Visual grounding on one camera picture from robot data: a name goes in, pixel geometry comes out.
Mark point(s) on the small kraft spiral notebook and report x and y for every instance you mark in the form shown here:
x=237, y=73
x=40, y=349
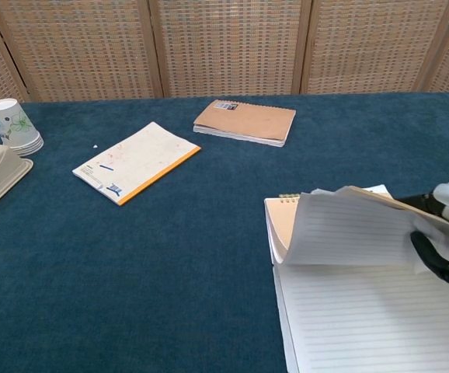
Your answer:
x=248, y=120

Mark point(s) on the floral paper cup stack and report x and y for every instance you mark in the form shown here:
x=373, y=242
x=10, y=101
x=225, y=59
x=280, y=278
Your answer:
x=12, y=124

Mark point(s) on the woven wooden folding screen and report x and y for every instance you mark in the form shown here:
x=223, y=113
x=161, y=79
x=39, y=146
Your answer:
x=224, y=46

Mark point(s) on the dark blue tablecloth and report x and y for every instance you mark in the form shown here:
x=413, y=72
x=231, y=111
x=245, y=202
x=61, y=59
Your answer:
x=131, y=279

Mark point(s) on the large tan lined notepad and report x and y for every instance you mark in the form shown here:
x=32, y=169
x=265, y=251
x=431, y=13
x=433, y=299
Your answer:
x=356, y=311

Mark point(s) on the white notepad orange spine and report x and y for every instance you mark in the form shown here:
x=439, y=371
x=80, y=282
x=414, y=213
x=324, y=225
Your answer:
x=139, y=161

